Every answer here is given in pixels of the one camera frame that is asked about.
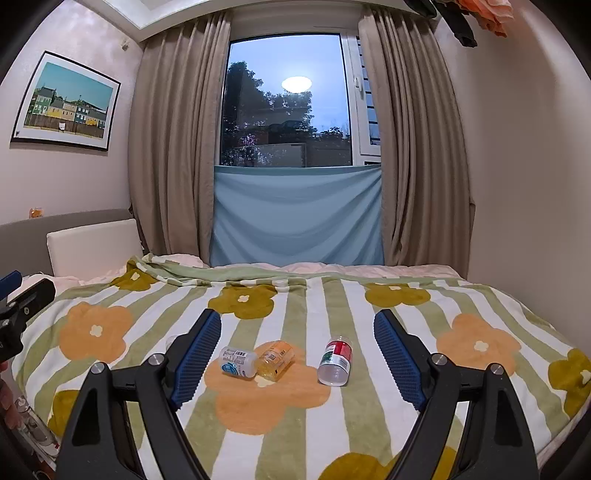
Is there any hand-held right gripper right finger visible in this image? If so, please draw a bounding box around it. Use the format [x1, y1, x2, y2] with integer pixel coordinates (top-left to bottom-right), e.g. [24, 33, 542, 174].
[373, 308, 541, 480]

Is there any white pillow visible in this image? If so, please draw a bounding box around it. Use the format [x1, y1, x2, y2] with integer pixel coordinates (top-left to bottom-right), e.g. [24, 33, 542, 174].
[46, 218, 145, 278]

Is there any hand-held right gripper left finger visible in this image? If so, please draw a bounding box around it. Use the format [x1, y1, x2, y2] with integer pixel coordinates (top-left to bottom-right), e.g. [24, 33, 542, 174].
[55, 308, 223, 480]

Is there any window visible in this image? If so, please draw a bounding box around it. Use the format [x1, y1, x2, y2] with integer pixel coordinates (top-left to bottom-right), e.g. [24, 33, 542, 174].
[216, 31, 385, 169]

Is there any black hanging garment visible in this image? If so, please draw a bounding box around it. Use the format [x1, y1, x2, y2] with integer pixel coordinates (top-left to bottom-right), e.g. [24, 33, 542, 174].
[405, 0, 479, 48]

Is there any framed picture of houses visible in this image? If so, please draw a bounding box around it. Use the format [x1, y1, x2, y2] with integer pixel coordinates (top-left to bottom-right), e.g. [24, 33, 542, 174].
[10, 51, 122, 153]

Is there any grey headboard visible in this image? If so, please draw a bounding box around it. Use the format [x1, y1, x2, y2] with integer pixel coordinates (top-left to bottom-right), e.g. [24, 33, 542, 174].
[0, 208, 134, 282]

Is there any person's left hand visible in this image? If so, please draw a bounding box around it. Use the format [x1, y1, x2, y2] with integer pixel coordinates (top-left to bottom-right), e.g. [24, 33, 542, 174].
[0, 360, 18, 428]

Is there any floral striped blanket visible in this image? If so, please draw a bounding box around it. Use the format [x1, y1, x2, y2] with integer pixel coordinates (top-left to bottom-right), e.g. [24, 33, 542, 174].
[9, 255, 591, 480]

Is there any beige curtain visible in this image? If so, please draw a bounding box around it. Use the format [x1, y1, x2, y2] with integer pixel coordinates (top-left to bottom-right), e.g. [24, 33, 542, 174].
[358, 6, 477, 269]
[127, 10, 234, 269]

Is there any clear glass container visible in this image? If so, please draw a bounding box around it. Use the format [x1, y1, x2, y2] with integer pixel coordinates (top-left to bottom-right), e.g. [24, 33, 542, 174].
[13, 396, 62, 463]

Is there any orange hanging cloth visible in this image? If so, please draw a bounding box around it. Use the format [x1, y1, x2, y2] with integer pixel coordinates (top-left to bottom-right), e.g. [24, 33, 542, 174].
[455, 0, 515, 38]

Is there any orange small bottle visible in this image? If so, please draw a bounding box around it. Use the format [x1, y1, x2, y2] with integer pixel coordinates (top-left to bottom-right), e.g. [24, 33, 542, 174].
[255, 340, 296, 382]

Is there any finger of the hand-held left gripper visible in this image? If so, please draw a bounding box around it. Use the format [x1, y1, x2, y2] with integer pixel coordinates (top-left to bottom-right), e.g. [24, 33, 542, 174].
[0, 271, 57, 326]

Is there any white bed sheet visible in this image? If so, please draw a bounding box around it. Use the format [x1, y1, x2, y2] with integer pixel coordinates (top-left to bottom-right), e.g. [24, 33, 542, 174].
[18, 253, 462, 289]

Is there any white blue label bottle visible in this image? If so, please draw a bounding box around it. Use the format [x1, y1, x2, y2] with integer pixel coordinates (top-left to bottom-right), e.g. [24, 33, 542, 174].
[220, 346, 258, 380]

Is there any red green label bottle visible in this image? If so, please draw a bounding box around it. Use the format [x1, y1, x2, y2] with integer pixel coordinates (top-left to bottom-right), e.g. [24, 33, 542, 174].
[317, 336, 354, 387]

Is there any light blue cloth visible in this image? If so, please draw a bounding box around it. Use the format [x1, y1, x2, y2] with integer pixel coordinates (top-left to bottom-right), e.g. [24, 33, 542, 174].
[209, 165, 386, 269]

